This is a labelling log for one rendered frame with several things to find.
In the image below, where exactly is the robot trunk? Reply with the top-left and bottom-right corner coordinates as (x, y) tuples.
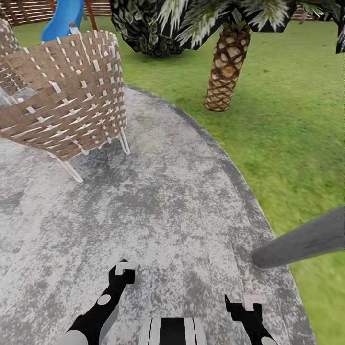
(138, 317), (207, 345)

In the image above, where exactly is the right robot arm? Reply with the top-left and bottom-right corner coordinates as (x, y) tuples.
(225, 294), (278, 345)

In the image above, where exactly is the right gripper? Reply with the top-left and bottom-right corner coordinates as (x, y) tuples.
(225, 294), (263, 330)

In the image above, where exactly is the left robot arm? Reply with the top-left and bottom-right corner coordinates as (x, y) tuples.
(52, 260), (138, 345)

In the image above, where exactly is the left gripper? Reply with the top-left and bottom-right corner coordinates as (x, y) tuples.
(109, 269), (135, 291)

